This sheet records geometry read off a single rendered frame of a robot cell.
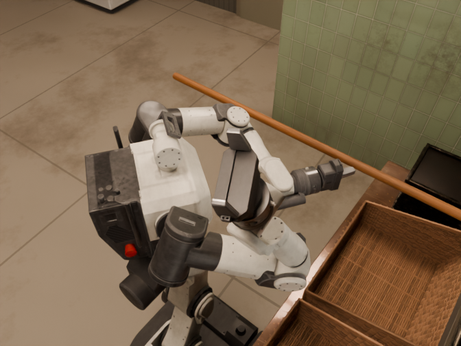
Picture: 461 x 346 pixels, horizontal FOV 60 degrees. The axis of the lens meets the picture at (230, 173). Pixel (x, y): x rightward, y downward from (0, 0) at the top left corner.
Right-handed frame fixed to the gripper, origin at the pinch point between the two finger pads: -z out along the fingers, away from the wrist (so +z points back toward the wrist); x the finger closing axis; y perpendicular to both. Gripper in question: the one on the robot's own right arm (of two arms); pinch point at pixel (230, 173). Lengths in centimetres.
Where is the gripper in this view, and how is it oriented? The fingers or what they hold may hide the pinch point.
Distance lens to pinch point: 57.9
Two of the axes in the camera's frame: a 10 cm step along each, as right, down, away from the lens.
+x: 1.9, -9.3, 3.2
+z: 2.1, 3.6, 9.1
